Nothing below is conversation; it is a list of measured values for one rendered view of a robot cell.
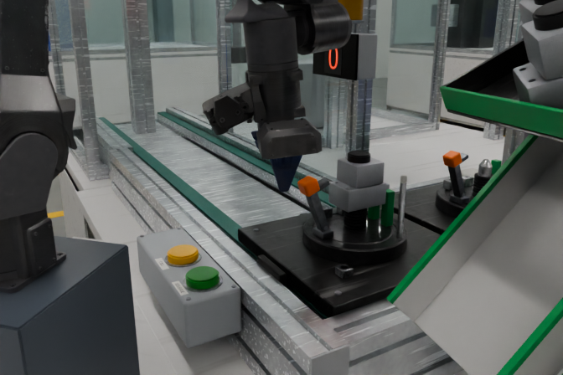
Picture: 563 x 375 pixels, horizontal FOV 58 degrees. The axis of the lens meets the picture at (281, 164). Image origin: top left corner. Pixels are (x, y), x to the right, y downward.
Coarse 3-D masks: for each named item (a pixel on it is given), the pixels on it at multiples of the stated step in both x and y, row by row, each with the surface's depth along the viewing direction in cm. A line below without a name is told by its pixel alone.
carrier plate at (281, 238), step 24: (240, 240) 73; (264, 240) 69; (288, 240) 69; (408, 240) 69; (432, 240) 69; (288, 264) 63; (312, 264) 63; (336, 264) 63; (384, 264) 63; (408, 264) 63; (312, 288) 57; (336, 288) 57; (360, 288) 57; (384, 288) 57; (336, 312) 54
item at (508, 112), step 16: (512, 48) 43; (480, 64) 43; (496, 64) 43; (512, 64) 44; (464, 80) 43; (480, 80) 43; (496, 80) 44; (512, 80) 43; (448, 96) 42; (464, 96) 40; (480, 96) 38; (496, 96) 37; (512, 96) 40; (464, 112) 41; (480, 112) 39; (496, 112) 37; (512, 112) 35; (528, 112) 34; (544, 112) 33; (560, 112) 31; (512, 128) 36; (528, 128) 35; (544, 128) 33; (560, 128) 32
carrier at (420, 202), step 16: (496, 160) 83; (464, 176) 86; (480, 176) 79; (416, 192) 89; (432, 192) 89; (448, 192) 83; (416, 208) 81; (432, 208) 81; (448, 208) 78; (432, 224) 75; (448, 224) 75
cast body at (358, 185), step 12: (348, 156) 66; (360, 156) 64; (348, 168) 65; (360, 168) 64; (372, 168) 65; (348, 180) 65; (360, 180) 64; (372, 180) 65; (336, 192) 66; (348, 192) 64; (360, 192) 65; (372, 192) 66; (384, 192) 67; (336, 204) 66; (348, 204) 64; (360, 204) 65; (372, 204) 66
